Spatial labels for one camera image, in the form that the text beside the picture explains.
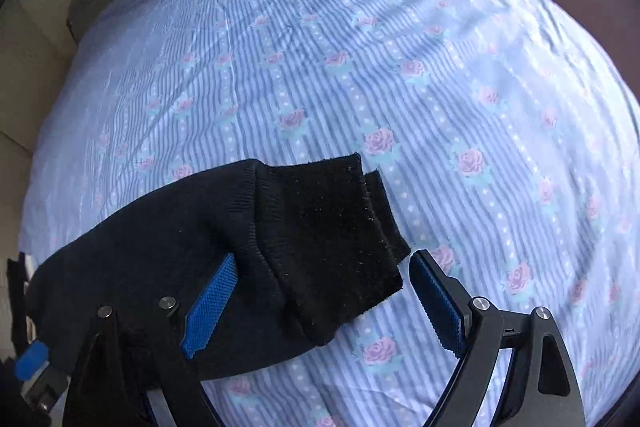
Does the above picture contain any black knit sock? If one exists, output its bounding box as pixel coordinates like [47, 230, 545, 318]
[25, 152, 412, 382]

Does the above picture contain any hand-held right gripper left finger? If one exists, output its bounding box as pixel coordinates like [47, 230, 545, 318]
[62, 252, 237, 427]

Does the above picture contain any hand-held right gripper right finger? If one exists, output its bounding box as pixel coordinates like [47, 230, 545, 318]
[408, 249, 587, 427]

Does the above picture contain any blue striped floral bed sheet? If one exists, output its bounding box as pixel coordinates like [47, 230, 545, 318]
[19, 0, 640, 427]

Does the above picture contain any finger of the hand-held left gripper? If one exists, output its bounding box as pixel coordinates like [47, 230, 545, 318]
[14, 341, 68, 410]

